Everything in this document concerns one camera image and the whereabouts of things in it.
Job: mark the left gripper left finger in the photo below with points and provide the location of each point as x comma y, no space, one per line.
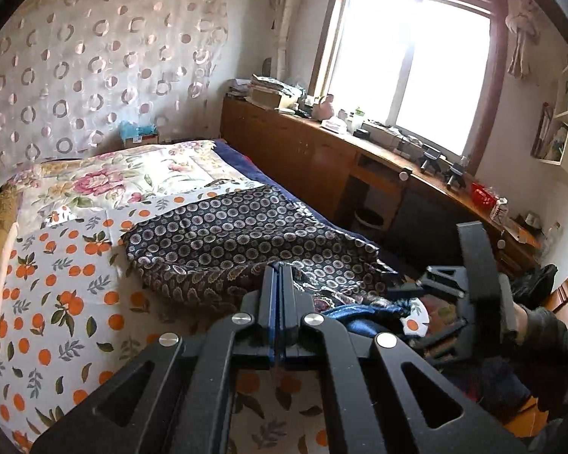
176,395

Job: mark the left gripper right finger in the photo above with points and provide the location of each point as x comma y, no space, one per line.
378,395

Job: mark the navy patterned silk garment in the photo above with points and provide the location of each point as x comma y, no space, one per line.
211,253

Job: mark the dark sleeve forearm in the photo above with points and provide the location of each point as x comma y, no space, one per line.
542,360

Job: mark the person's right hand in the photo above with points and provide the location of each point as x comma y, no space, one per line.
521,320

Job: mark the red container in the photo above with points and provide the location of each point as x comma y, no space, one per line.
482,198

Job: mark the long wooden cabinet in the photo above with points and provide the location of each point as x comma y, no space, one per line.
335,174

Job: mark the orange-print bed sheet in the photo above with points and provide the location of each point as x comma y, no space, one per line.
75,311

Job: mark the floral quilt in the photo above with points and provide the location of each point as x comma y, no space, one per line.
57,191

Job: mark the navy blue blanket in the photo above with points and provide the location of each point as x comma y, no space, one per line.
248,169

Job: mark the pink figurine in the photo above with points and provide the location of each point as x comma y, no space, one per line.
323,108

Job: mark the blue tissue box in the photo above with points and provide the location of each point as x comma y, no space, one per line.
133,134

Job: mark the stack of books and papers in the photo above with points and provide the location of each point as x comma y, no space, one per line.
265,92

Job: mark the white circle-patterned curtain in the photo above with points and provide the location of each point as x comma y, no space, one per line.
73,71

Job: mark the window with wooden frame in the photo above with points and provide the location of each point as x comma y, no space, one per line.
433,69

